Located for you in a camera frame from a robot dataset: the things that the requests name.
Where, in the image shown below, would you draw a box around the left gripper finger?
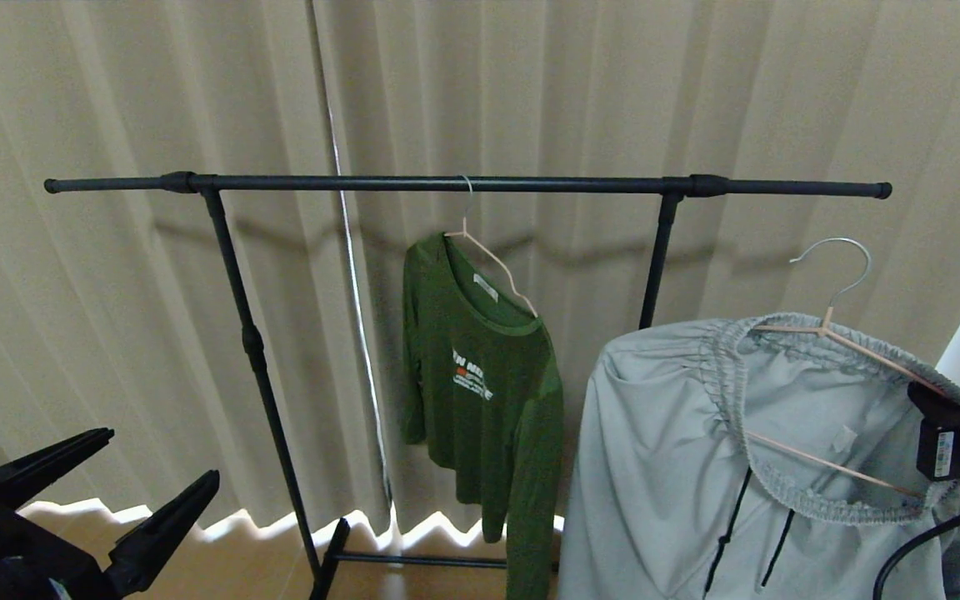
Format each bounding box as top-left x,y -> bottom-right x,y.
0,427 -> 115,506
108,469 -> 222,595

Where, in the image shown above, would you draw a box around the pink clothes hanger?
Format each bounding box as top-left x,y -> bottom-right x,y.
443,174 -> 540,320
745,237 -> 949,502

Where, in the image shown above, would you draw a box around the pale grey shorts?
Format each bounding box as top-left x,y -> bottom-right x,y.
556,312 -> 960,600

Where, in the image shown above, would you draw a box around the green long-sleeved shirt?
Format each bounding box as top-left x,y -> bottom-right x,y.
401,232 -> 567,600

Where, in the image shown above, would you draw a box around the black clothes rack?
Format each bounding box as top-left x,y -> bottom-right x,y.
43,172 -> 894,600

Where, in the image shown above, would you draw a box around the beige curtain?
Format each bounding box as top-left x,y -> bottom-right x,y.
0,0 -> 960,543

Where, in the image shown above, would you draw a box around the black cable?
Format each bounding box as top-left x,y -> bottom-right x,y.
872,487 -> 960,600

